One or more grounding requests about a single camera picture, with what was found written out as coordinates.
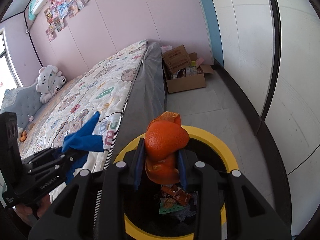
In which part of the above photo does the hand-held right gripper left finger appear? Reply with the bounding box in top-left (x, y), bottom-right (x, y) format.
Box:
top-left (28, 137), bottom-right (146, 240)

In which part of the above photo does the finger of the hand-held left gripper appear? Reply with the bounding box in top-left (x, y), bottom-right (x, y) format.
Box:
top-left (28, 152), bottom-right (88, 179)
top-left (21, 147), bottom-right (67, 168)

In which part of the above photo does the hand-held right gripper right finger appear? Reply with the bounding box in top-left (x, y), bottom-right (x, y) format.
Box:
top-left (176, 149), bottom-right (292, 240)

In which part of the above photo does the orange snack packet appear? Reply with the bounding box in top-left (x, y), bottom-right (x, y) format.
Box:
top-left (160, 185), bottom-right (193, 206)

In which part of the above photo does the orange peel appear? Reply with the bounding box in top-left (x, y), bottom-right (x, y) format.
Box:
top-left (144, 111), bottom-right (190, 184)

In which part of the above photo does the green snack packet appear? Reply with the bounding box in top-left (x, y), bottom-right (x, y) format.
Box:
top-left (159, 198), bottom-right (184, 215)

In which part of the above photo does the blue rubber glove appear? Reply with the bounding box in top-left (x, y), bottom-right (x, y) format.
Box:
top-left (61, 111), bottom-right (104, 183)

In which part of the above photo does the yellow rimmed trash bin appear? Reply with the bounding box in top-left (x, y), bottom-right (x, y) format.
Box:
top-left (110, 125), bottom-right (239, 240)

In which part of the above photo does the person's left hand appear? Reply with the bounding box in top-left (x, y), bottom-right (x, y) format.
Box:
top-left (15, 194), bottom-right (53, 220)

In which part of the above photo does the grey orange patterned bed sheet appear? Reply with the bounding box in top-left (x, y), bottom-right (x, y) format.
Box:
top-left (17, 79), bottom-right (83, 146)

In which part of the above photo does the grey tufted bed headboard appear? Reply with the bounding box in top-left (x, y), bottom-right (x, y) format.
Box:
top-left (0, 83), bottom-right (42, 131)

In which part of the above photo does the white plush bear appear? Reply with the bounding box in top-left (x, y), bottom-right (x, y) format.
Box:
top-left (35, 65), bottom-right (66, 104)

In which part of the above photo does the grey bed skirt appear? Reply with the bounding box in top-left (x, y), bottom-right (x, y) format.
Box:
top-left (100, 42), bottom-right (168, 173)

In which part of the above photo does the open cardboard box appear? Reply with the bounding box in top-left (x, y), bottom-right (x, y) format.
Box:
top-left (163, 52), bottom-right (215, 94)

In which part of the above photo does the bear printed quilt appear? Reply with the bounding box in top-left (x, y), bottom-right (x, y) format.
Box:
top-left (18, 39), bottom-right (148, 173)

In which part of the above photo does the pile of small packets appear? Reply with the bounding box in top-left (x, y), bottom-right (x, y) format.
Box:
top-left (171, 65), bottom-right (204, 79)

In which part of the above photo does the window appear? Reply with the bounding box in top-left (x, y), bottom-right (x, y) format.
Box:
top-left (0, 28), bottom-right (23, 98)

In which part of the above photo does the brown printed cardboard box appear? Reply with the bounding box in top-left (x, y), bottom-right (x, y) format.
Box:
top-left (161, 44), bottom-right (192, 74)

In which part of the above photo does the white and blue wardrobe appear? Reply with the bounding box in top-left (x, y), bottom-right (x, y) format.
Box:
top-left (193, 0), bottom-right (320, 236)

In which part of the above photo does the air conditioner with teal cover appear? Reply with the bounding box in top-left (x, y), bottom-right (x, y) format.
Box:
top-left (28, 0), bottom-right (66, 21)

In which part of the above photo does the cluster of wall posters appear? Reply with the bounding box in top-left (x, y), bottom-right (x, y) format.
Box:
top-left (43, 0), bottom-right (98, 43)

